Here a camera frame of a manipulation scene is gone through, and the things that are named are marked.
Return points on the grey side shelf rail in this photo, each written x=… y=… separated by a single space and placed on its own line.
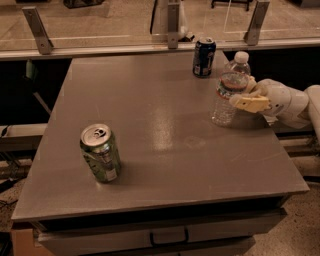
x=21 y=137

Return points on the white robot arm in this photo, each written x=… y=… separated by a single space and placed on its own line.
x=313 y=109

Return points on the blue soda can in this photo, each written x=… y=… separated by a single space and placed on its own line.
x=203 y=57

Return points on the metal bracket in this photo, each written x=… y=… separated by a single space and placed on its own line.
x=44 y=45
x=252 y=35
x=173 y=20

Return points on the black drawer handle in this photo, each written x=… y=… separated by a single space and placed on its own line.
x=169 y=236

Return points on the left metal bracket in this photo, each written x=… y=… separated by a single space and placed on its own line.
x=44 y=45

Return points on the clear plastic water bottle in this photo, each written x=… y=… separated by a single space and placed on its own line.
x=233 y=80

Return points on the right metal bracket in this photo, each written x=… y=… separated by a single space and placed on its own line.
x=252 y=35

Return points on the metal window rail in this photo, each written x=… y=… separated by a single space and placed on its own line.
x=82 y=52

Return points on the middle metal bracket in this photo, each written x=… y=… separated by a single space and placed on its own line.
x=173 y=20

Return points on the grey cabinet drawer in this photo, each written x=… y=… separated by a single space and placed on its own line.
x=222 y=235

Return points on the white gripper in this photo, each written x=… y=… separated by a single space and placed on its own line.
x=279 y=97

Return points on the green soda can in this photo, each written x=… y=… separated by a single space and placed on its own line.
x=99 y=149

